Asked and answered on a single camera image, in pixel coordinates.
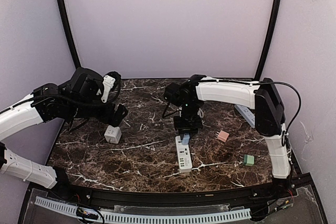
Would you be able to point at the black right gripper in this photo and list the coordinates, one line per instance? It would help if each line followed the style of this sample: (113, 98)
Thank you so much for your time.
(182, 129)

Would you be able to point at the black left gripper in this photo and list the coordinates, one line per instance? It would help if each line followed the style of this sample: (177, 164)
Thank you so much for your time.
(106, 117)

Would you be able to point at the blue plug charger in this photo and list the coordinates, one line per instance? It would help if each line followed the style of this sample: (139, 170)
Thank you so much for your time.
(185, 138)

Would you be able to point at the white power strip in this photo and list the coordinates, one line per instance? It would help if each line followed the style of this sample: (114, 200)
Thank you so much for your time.
(183, 156)

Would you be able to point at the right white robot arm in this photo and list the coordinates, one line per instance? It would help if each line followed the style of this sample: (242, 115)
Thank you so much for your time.
(260, 96)

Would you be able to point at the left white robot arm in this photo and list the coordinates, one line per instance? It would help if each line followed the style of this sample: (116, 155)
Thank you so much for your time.
(44, 104)

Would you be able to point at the pink plug charger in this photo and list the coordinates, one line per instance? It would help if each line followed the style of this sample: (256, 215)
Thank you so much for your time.
(222, 136)

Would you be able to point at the green plug charger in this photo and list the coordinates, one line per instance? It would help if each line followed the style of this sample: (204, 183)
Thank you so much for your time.
(249, 160)

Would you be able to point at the white cube socket adapter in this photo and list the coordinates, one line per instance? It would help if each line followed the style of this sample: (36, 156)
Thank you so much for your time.
(113, 134)

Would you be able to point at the grey blue power strip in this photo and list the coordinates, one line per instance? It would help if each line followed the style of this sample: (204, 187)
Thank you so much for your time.
(247, 114)

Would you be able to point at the small circuit board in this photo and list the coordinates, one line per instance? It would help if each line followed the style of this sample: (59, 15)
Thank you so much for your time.
(86, 214)

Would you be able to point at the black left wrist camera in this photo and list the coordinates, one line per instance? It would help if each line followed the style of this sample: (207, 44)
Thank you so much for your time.
(85, 85)

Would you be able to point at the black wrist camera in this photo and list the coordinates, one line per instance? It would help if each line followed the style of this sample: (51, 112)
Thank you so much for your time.
(172, 94)
(85, 85)

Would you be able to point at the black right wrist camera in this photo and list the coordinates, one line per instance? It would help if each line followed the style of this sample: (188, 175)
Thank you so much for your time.
(172, 94)

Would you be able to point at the right black frame post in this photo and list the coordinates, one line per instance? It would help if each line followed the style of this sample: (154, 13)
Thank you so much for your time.
(268, 39)

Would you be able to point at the black frame post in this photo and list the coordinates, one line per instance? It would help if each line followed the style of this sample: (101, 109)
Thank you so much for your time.
(268, 39)
(68, 33)

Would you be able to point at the black front rail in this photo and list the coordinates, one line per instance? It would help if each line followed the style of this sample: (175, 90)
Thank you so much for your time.
(252, 196)

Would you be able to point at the left black frame post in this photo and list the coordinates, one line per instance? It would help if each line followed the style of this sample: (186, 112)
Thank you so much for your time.
(68, 33)

